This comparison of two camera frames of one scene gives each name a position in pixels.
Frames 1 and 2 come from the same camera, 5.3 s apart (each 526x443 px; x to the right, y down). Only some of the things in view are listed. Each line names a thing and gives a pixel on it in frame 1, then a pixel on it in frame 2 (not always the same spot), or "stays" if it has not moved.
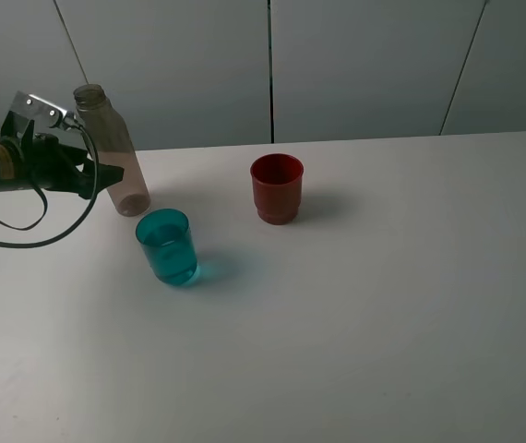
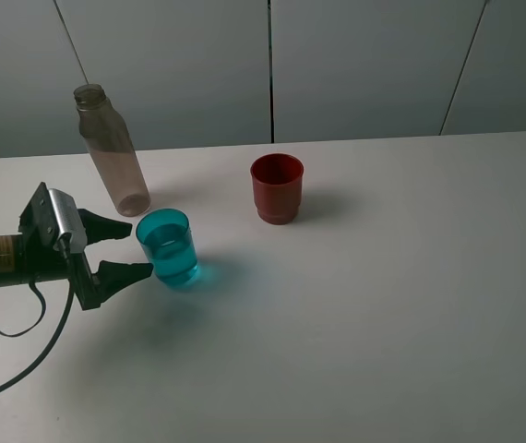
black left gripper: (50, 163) -> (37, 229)
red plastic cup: (277, 184) stays
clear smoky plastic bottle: (116, 148) stays
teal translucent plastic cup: (169, 241) stays
